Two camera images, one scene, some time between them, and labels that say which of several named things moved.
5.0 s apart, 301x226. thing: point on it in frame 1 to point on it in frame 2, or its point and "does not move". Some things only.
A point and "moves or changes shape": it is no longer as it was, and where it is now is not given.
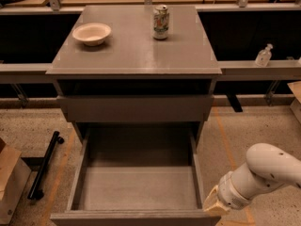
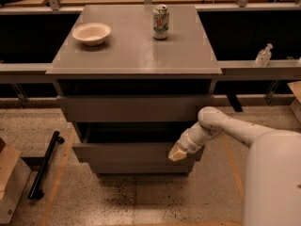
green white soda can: [161, 23] does not move
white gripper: [229, 192] to [187, 142]
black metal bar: [35, 193] does not move
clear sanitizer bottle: [263, 56] does not move
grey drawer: [136, 175] moves or changes shape
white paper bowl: [91, 34] does not move
